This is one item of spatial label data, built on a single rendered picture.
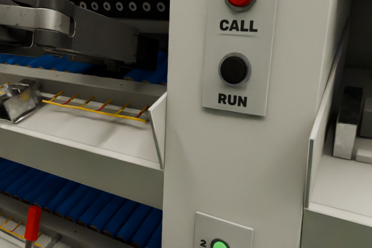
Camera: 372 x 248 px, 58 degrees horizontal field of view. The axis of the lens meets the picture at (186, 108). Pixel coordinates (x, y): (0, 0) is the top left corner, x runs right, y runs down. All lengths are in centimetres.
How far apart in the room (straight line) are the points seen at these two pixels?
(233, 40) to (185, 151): 8
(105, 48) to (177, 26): 5
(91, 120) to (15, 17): 16
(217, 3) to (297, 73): 6
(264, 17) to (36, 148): 23
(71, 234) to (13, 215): 11
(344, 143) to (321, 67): 7
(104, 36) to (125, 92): 10
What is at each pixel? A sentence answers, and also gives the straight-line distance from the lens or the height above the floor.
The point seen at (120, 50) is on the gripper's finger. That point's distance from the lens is 23.
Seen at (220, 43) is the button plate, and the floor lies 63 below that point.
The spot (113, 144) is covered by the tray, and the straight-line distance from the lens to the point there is 28.
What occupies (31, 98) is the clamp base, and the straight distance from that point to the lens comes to 36.
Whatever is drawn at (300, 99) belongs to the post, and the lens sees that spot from 19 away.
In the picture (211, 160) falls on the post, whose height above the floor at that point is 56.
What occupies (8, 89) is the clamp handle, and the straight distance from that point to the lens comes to 35.
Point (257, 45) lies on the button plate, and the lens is 19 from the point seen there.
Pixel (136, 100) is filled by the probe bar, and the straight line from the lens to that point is 30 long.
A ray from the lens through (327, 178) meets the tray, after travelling 23.
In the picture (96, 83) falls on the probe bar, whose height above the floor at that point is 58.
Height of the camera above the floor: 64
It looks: 13 degrees down
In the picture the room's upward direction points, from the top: 3 degrees clockwise
